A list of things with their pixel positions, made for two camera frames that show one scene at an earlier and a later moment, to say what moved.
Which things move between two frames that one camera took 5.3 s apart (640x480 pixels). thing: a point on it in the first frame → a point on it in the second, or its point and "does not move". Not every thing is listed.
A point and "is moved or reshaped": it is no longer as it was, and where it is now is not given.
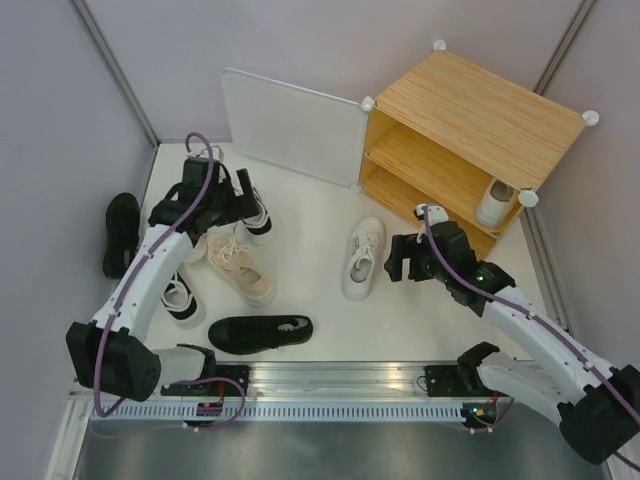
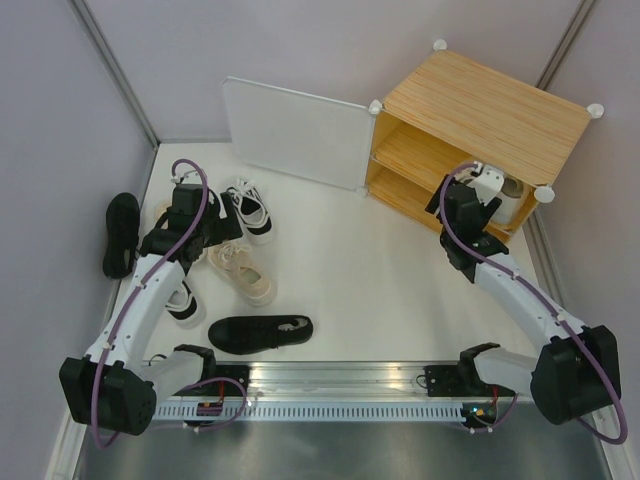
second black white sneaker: x=180 y=303 does not move
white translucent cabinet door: x=297 y=128 does not move
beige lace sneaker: x=239 y=264 does not move
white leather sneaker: x=496 y=207 is moved or reshaped
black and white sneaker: x=255 y=229 does not move
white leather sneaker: x=366 y=246 → x=467 y=174
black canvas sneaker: x=240 y=335 does not move
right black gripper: x=403 y=246 → x=486 y=212
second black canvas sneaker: x=122 y=232 does not move
